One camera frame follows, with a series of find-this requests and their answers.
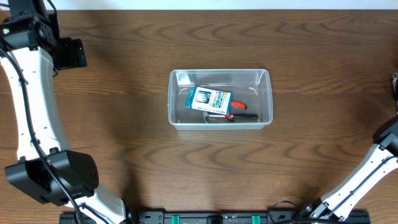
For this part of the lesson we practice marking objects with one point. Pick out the clear plastic container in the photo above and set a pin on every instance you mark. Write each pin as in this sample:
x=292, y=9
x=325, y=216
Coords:
x=249, y=86

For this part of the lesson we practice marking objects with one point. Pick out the blue white screwdriver box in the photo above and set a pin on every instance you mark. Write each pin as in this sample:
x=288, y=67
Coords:
x=209, y=100

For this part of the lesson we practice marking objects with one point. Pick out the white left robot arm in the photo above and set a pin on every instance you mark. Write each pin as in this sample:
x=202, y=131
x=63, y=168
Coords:
x=47, y=169

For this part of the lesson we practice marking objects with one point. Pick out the red black pliers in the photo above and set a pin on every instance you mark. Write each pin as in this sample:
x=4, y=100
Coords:
x=235, y=104

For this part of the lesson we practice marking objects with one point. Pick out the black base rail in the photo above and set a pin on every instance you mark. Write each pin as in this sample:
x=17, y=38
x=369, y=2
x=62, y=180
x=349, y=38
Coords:
x=274, y=216

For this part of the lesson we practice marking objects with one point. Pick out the silver wrench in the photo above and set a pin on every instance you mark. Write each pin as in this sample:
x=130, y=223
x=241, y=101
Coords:
x=394, y=78

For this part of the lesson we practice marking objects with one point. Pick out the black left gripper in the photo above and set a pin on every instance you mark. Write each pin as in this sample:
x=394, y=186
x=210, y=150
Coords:
x=73, y=53

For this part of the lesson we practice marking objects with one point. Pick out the small claw hammer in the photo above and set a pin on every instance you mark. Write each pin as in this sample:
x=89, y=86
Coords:
x=207, y=116

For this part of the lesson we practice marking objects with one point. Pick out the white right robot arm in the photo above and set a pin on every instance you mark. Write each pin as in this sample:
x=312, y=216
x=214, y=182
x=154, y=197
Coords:
x=380, y=160

